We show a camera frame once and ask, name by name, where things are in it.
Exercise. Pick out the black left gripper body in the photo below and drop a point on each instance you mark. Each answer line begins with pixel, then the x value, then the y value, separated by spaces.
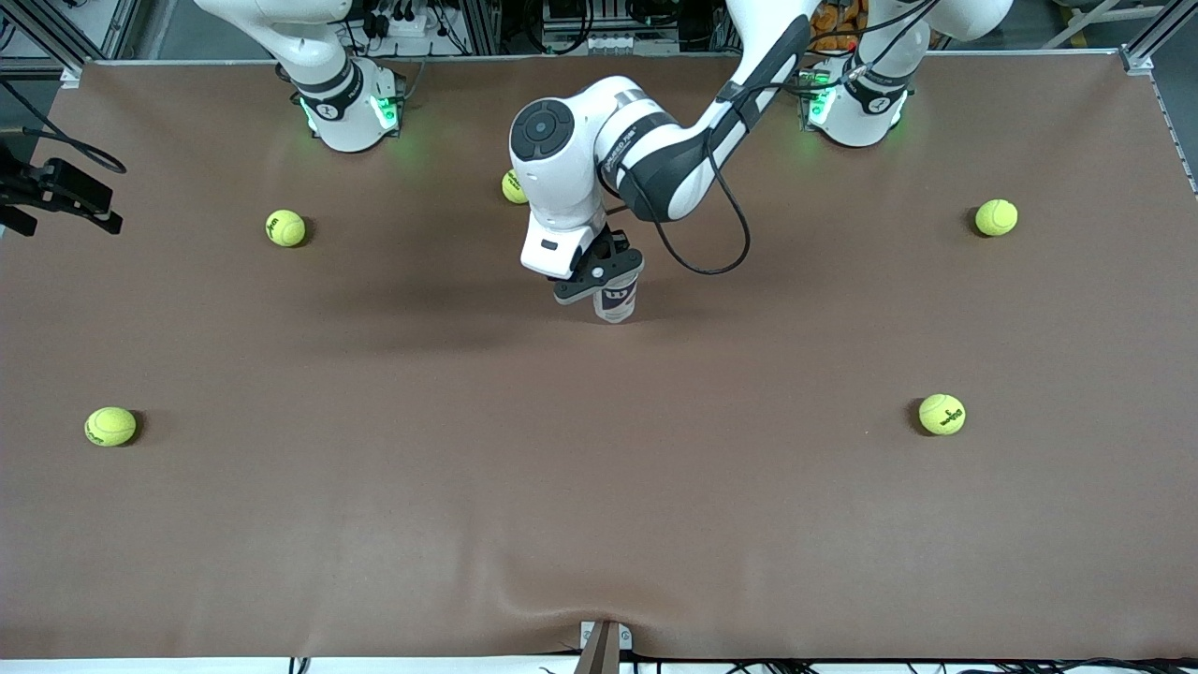
pixel 613 251

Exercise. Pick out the white blue tennis can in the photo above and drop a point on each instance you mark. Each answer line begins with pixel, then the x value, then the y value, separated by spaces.
pixel 615 304

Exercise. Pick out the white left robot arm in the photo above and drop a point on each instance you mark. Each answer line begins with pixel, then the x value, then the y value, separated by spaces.
pixel 562 178

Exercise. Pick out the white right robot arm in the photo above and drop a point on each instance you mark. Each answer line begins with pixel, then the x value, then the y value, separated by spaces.
pixel 328 84

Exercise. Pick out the yellow tennis ball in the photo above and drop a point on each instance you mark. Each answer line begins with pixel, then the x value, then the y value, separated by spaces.
pixel 942 414
pixel 512 190
pixel 110 426
pixel 285 227
pixel 996 217

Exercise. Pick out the grey electronics box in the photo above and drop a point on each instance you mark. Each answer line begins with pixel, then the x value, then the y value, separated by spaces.
pixel 608 42

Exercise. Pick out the brown table cloth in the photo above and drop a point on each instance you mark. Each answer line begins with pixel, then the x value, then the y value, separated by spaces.
pixel 599 487

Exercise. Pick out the white power strip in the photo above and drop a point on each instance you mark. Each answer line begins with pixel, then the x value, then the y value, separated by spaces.
pixel 402 26

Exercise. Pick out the pile of orange objects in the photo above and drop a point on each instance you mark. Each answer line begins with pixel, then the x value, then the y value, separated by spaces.
pixel 838 19

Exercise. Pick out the white slanted bar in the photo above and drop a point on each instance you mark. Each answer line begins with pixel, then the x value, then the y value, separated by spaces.
pixel 1076 31

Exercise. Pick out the metal table corner bracket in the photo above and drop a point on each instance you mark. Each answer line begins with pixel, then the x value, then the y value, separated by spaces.
pixel 69 79
pixel 1137 63

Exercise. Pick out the slanted aluminium frame profile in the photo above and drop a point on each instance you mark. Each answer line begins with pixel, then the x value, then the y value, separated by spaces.
pixel 1161 33
pixel 39 26

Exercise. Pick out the aluminium frame post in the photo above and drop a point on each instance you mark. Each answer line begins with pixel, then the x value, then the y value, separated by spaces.
pixel 485 28

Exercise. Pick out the grey metal bracket plate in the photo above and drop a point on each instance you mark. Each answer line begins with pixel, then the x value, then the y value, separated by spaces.
pixel 626 638

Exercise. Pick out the brown camera post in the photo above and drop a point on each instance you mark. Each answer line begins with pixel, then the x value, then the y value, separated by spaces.
pixel 599 657

